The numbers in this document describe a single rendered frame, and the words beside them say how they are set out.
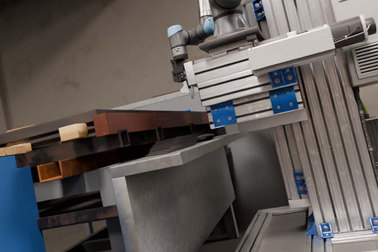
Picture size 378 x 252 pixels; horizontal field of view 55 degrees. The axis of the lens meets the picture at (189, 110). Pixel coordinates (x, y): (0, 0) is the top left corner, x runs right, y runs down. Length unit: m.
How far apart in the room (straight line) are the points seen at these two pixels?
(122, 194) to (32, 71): 5.91
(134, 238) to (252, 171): 1.67
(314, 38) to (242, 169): 1.51
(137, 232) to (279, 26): 0.98
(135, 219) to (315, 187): 0.82
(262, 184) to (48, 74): 4.77
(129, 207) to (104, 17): 5.25
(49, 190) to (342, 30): 1.10
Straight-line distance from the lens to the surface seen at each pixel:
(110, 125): 1.03
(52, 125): 1.15
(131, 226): 0.98
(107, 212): 1.02
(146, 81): 5.56
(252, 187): 2.57
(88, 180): 1.15
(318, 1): 1.56
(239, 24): 1.41
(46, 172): 1.15
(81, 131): 1.06
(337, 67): 1.53
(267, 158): 2.53
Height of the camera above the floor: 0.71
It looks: 4 degrees up
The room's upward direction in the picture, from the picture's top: 12 degrees counter-clockwise
